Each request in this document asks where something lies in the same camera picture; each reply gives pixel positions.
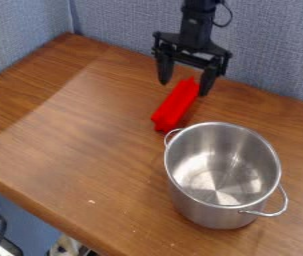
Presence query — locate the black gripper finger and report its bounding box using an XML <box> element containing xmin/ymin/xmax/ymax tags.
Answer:
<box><xmin>156</xmin><ymin>54</ymin><xmax>173</xmax><ymax>85</ymax></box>
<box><xmin>199</xmin><ymin>66</ymin><xmax>218</xmax><ymax>97</ymax></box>

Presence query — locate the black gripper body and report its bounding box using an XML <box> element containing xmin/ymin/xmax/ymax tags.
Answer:
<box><xmin>152</xmin><ymin>6</ymin><xmax>232</xmax><ymax>76</ymax></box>

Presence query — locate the red plastic block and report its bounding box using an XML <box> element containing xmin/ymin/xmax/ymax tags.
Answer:
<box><xmin>151</xmin><ymin>77</ymin><xmax>199</xmax><ymax>133</ymax></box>

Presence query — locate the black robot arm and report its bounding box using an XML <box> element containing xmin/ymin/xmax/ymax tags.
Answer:
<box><xmin>152</xmin><ymin>0</ymin><xmax>232</xmax><ymax>96</ymax></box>

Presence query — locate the stainless steel pot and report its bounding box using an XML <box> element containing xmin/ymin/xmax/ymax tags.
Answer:
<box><xmin>163</xmin><ymin>121</ymin><xmax>288</xmax><ymax>229</ymax></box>

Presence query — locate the pale object under table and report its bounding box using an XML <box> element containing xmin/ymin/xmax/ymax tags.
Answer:
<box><xmin>45</xmin><ymin>234</ymin><xmax>97</xmax><ymax>256</ymax></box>

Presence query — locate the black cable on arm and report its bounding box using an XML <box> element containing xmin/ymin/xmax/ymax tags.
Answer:
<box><xmin>211</xmin><ymin>1</ymin><xmax>234</xmax><ymax>29</ymax></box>

